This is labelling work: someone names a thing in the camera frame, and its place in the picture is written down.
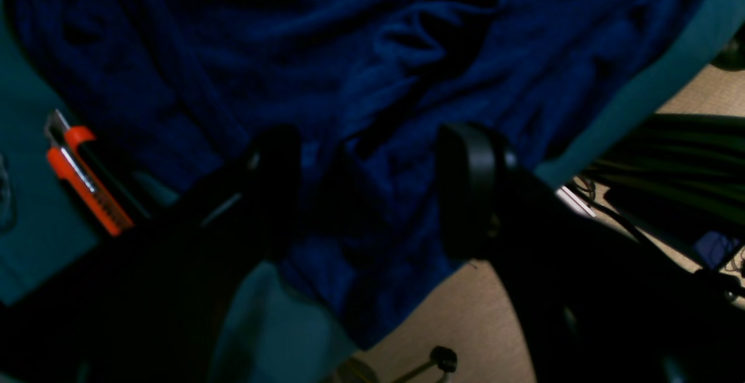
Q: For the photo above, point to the dark blue t-shirt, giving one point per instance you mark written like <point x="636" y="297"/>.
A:
<point x="183" y="86"/>

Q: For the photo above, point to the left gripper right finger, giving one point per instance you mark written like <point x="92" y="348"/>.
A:
<point x="594" y="304"/>

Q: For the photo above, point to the orange black utility knife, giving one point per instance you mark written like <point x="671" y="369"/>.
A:
<point x="101" y="179"/>

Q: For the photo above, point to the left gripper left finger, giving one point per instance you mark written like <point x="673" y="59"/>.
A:
<point x="149" y="305"/>

